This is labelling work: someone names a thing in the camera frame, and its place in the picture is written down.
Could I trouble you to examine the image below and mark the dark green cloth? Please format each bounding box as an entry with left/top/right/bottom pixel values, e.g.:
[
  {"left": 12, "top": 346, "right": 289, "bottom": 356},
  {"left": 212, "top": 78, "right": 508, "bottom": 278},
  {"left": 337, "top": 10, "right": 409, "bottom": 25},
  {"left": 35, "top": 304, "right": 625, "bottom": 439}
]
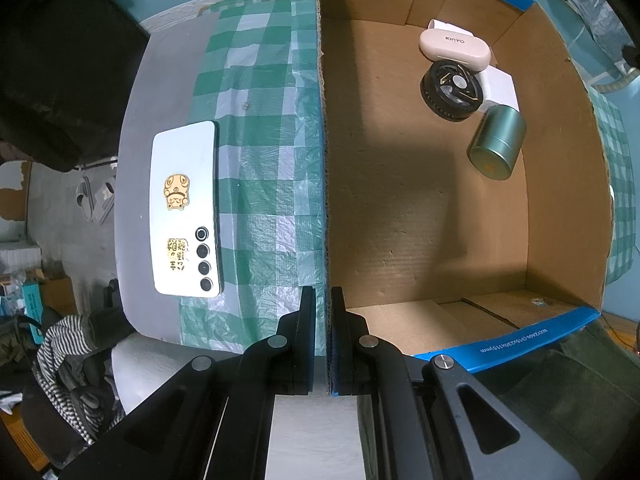
[{"left": 480, "top": 320, "right": 640, "bottom": 480}]

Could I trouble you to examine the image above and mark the striped cloth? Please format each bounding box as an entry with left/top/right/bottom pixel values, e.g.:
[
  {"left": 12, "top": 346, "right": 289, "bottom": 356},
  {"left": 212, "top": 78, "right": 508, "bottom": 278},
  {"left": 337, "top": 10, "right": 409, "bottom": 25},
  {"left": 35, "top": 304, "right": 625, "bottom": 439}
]
[{"left": 32, "top": 312, "right": 126, "bottom": 446}]

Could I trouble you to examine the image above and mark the white smartphone with gold stickers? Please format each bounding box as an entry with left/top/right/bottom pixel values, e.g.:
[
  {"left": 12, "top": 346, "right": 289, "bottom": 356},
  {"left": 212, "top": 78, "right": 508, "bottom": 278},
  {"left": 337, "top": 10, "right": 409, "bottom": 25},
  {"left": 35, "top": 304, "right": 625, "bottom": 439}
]
[{"left": 151, "top": 120, "right": 223, "bottom": 297}]

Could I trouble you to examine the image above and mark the grey slipper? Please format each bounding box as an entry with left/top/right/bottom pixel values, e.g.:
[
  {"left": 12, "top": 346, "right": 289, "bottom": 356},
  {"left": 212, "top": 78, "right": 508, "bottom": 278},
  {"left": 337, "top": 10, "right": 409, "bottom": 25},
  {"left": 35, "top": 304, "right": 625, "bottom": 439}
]
[
  {"left": 75, "top": 176, "right": 94, "bottom": 221},
  {"left": 92, "top": 180, "right": 117, "bottom": 226}
]

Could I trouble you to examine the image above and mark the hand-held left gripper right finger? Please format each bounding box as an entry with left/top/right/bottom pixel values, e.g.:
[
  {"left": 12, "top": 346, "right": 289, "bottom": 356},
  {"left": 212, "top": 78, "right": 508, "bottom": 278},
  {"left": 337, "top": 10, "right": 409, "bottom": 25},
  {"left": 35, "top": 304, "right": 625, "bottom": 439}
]
[{"left": 327, "top": 286, "right": 583, "bottom": 480}]

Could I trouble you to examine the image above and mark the green checkered tablecloth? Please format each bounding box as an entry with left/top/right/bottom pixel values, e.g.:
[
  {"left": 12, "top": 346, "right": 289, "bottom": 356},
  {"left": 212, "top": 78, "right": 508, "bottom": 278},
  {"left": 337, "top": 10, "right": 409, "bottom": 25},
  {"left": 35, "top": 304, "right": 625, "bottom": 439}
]
[{"left": 177, "top": 0, "right": 640, "bottom": 353}]

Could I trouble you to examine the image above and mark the white box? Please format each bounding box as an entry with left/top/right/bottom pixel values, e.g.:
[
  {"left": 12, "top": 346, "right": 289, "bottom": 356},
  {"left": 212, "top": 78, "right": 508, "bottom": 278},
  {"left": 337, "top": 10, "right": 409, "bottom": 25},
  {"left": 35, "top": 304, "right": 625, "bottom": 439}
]
[{"left": 427, "top": 18, "right": 518, "bottom": 113}]

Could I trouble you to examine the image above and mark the green metal tin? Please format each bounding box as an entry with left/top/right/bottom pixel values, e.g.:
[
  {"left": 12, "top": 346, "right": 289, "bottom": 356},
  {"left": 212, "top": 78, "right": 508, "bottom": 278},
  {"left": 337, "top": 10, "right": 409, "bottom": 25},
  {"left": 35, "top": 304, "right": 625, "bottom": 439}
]
[{"left": 466, "top": 105, "right": 527, "bottom": 181}]

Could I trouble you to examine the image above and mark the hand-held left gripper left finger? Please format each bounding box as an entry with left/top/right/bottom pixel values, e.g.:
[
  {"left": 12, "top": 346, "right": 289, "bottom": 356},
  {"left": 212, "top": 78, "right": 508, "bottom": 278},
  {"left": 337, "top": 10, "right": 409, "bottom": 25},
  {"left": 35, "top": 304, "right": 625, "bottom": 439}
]
[{"left": 60, "top": 286, "right": 317, "bottom": 480}]

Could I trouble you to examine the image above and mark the small teal box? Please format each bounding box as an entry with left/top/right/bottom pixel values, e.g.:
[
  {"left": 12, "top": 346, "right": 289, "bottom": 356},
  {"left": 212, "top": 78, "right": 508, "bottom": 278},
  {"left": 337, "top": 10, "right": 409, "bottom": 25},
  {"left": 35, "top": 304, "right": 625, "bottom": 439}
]
[{"left": 20, "top": 280, "right": 43, "bottom": 346}]

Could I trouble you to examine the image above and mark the black hanging cloth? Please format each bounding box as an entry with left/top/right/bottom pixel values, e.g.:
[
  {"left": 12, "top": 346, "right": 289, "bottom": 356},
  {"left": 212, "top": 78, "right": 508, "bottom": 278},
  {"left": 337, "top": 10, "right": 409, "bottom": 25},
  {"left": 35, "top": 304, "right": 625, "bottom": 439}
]
[{"left": 0, "top": 0, "right": 151, "bottom": 173}]

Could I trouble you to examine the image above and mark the silver foil sheet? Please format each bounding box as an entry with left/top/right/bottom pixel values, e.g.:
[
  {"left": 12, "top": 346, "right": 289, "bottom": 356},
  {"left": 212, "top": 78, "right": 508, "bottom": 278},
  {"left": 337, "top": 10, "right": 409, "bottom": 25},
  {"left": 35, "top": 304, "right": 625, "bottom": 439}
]
[{"left": 530, "top": 0, "right": 640, "bottom": 61}]

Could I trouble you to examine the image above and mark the brown cardboard box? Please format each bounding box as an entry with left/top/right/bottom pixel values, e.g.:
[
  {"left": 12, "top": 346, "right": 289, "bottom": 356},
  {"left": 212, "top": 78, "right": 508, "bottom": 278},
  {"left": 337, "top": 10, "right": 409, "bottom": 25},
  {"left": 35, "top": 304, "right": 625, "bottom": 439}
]
[{"left": 40, "top": 275, "right": 76, "bottom": 316}]

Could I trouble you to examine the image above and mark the black round spool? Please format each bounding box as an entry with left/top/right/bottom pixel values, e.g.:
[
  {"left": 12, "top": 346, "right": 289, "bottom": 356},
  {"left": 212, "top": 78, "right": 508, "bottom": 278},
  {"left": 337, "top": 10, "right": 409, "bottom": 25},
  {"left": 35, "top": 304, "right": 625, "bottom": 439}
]
[{"left": 419, "top": 59, "right": 486, "bottom": 122}]

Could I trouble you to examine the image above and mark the cardboard box with blue tape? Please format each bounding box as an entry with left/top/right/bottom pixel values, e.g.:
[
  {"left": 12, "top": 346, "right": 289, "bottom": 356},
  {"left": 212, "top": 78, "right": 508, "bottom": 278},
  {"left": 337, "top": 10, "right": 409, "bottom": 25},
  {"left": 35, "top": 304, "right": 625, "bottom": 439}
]
[{"left": 316, "top": 0, "right": 616, "bottom": 396}]

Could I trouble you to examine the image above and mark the pale pink earbuds case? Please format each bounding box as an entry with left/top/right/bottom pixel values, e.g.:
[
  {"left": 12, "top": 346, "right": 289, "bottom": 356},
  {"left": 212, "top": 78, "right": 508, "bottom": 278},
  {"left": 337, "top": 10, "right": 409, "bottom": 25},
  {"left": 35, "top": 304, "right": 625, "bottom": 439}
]
[{"left": 419, "top": 27, "right": 491, "bottom": 73}]

